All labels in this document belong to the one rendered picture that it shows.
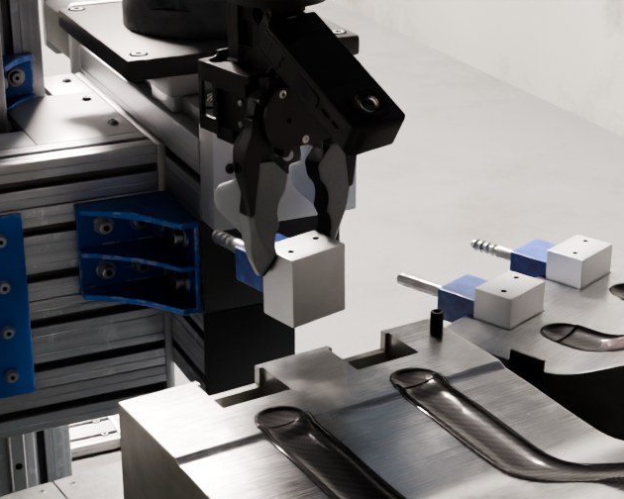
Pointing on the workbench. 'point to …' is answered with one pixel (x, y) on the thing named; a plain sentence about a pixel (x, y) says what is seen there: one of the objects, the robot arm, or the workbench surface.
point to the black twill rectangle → (527, 367)
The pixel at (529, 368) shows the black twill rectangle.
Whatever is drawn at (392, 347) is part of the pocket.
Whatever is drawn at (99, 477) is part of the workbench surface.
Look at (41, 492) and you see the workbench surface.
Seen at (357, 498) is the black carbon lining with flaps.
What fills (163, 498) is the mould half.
